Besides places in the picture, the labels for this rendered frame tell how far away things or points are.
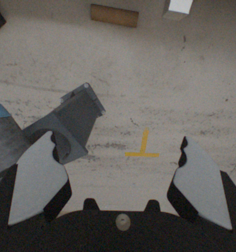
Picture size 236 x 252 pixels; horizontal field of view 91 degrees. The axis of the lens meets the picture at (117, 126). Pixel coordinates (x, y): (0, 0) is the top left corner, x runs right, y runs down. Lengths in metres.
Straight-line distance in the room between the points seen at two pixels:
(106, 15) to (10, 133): 0.86
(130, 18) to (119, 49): 0.20
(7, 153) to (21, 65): 0.97
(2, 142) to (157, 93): 1.04
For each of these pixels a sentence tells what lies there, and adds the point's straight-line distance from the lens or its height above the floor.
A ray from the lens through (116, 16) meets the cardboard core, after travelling 1.01.
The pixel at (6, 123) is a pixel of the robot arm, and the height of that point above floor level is 0.78.
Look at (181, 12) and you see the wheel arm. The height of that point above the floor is 0.83.
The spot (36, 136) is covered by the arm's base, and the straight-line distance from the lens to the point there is 0.59.
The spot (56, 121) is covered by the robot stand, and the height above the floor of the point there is 0.60.
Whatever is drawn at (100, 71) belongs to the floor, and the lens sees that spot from 1.06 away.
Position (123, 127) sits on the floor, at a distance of 1.20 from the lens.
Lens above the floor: 1.05
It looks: 62 degrees down
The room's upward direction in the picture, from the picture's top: 180 degrees counter-clockwise
